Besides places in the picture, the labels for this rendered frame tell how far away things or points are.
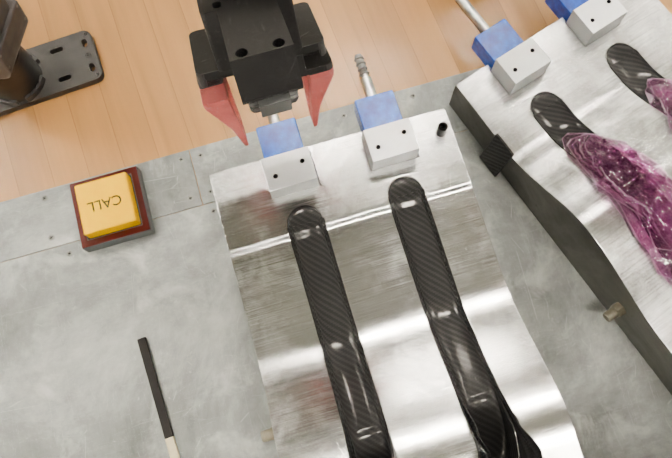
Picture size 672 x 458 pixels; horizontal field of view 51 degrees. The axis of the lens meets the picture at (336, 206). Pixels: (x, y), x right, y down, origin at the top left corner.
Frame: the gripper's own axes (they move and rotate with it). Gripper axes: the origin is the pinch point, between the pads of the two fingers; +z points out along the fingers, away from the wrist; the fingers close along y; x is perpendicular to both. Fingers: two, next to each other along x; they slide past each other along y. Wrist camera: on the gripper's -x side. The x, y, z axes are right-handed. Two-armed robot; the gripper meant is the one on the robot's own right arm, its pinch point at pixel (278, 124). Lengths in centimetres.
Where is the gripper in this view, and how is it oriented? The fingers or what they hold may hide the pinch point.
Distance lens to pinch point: 62.9
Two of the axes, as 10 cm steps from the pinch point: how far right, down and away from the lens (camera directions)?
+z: 1.5, 6.8, 7.2
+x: -2.4, -6.8, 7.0
